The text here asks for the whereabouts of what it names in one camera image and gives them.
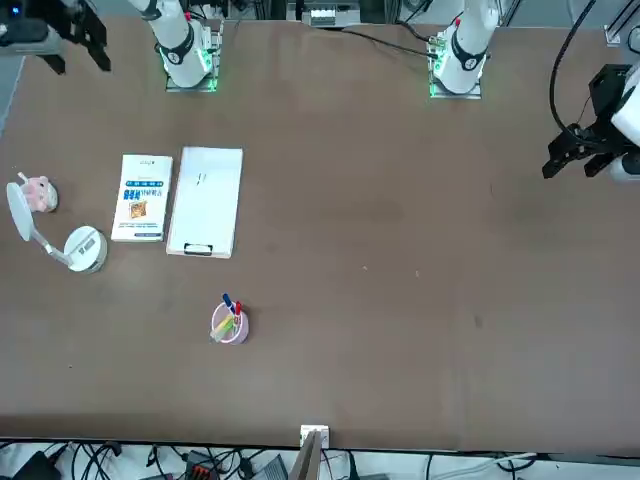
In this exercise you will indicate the pink plush toy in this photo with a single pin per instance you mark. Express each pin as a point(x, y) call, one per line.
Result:
point(44, 197)

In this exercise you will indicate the blue marker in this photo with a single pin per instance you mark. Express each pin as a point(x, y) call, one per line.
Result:
point(228, 302)

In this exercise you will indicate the aluminium corner bracket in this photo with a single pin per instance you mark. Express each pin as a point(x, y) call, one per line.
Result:
point(613, 35)

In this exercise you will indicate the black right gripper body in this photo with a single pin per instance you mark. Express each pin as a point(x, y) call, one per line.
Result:
point(25, 32)

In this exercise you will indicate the yellow green highlighter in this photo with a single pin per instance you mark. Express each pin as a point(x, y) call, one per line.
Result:
point(223, 327)

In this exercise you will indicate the red marker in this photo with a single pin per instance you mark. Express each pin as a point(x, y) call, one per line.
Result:
point(238, 308)

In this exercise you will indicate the clear pink pen cup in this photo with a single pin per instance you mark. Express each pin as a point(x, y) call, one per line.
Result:
point(239, 332)

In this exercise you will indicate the white clipboard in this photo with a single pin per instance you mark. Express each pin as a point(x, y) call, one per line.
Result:
point(207, 200)

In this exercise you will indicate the white table edge bracket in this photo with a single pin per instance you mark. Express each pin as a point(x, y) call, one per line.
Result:
point(322, 432)

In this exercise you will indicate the white foldable desk lamp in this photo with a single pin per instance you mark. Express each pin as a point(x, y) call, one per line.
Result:
point(85, 250)

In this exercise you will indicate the brown wooden board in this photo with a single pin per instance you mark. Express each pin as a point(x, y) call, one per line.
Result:
point(306, 457)

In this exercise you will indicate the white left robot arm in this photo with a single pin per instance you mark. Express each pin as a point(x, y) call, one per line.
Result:
point(467, 42)

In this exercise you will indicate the black box under table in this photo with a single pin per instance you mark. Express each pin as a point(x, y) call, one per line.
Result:
point(32, 465)

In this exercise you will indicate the red and black power strip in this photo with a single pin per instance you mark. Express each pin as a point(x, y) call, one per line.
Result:
point(200, 467)

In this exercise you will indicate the white power strip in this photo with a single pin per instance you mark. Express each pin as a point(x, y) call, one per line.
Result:
point(322, 18)

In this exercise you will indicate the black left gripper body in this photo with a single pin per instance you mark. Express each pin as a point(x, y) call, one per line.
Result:
point(607, 92)

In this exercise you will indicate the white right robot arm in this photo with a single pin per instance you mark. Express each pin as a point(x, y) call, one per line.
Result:
point(182, 45)

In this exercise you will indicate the white and blue book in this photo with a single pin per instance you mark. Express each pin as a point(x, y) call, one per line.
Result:
point(142, 200)

